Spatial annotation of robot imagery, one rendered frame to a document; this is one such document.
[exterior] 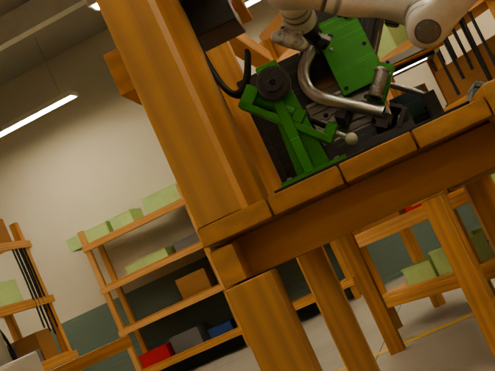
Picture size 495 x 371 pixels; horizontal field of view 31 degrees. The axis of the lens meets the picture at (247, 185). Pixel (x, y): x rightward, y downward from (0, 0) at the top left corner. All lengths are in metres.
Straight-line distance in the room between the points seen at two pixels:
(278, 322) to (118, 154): 10.50
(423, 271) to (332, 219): 4.38
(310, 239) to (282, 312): 0.16
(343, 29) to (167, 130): 0.78
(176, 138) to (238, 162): 0.39
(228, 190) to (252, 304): 0.21
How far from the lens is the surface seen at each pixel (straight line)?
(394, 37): 5.49
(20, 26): 10.42
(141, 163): 11.90
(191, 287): 11.20
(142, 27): 1.65
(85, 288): 12.28
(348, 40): 2.24
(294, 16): 2.00
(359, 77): 2.20
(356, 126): 2.17
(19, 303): 8.31
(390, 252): 11.23
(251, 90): 1.93
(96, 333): 12.30
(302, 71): 2.19
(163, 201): 11.21
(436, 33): 1.92
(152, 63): 1.63
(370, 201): 1.64
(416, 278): 6.08
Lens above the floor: 0.76
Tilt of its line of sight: 5 degrees up
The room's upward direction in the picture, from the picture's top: 24 degrees counter-clockwise
